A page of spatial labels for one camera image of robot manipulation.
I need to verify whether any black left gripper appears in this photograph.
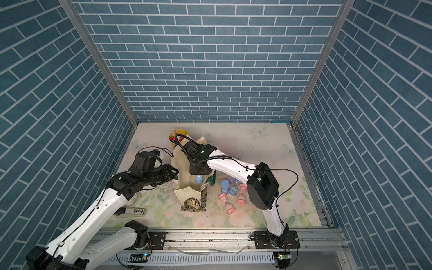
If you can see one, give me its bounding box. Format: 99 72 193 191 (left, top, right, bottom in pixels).
142 163 181 186

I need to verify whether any blue hourglass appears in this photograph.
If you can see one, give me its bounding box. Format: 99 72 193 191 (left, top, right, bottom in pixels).
195 175 203 184

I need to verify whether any cream canvas tote bag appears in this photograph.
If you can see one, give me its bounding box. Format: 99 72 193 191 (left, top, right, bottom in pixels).
171 146 216 212

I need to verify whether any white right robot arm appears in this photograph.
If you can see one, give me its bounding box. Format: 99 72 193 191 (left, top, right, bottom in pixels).
181 141 289 237

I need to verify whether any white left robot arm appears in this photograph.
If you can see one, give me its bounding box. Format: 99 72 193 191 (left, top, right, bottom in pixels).
26 164 179 270

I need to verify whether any yellow cup with markers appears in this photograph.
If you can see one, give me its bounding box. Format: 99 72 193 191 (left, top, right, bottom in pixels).
169 129 190 149

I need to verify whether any clear tape roll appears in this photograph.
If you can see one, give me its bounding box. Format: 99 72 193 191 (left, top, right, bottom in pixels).
123 194 138 208

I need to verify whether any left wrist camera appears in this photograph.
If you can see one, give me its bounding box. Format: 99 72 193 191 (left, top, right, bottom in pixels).
129 150 162 179

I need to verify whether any aluminium rail base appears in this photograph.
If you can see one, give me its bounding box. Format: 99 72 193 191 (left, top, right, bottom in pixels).
104 227 349 269

